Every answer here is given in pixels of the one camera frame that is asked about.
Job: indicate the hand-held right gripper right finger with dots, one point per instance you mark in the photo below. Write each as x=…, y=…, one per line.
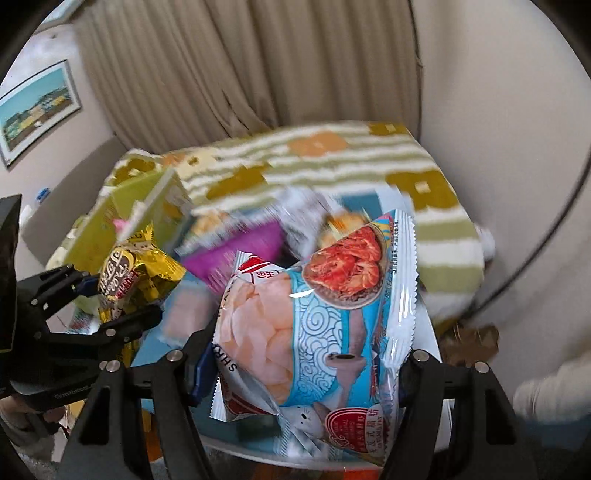
x=406, y=387

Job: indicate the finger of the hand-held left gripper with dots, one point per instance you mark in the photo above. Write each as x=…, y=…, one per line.
x=85, y=286
x=124, y=325

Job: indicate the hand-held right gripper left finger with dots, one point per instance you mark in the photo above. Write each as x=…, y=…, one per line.
x=201, y=371

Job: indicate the gold chocolate snack packet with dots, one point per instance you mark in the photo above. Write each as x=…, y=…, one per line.
x=138, y=272

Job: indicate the yellow-green cardboard box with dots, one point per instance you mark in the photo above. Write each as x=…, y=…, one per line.
x=101, y=226

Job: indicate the blue shrimp chips packet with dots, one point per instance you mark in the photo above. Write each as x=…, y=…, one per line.
x=314, y=332

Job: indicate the light blue snack packet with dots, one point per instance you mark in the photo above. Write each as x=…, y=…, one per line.
x=184, y=309

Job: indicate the brown object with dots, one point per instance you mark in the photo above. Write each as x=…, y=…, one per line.
x=471, y=344

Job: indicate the small blue white object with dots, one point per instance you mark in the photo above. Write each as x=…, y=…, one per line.
x=44, y=194

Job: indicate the grey padded headboard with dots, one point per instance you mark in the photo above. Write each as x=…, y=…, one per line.
x=69, y=184

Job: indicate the magenta snack packet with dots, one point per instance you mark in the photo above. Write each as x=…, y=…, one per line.
x=240, y=244

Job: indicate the person's cream clothing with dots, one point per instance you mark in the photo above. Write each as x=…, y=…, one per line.
x=554, y=392

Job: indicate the framed houses picture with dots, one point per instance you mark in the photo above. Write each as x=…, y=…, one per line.
x=37, y=108

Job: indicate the floral striped blanket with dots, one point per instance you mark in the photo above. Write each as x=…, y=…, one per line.
x=351, y=161

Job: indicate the beige curtain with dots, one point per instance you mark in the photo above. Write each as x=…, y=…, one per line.
x=240, y=64

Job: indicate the white wall switch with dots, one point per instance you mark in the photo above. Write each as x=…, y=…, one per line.
x=27, y=213

